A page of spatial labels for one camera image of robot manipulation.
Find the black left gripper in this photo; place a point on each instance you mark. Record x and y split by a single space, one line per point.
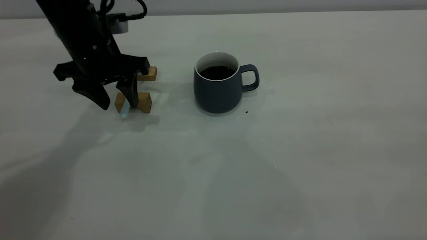
93 63

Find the dark grey ceramic mug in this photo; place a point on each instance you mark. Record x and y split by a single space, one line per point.
217 96

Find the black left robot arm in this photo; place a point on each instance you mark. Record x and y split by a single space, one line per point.
70 16

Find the arched wooden block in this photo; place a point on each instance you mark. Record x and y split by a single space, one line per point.
145 101

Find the flat wooden block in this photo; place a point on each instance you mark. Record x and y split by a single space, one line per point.
152 74

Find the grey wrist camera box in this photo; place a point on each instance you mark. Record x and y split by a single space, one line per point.
120 26

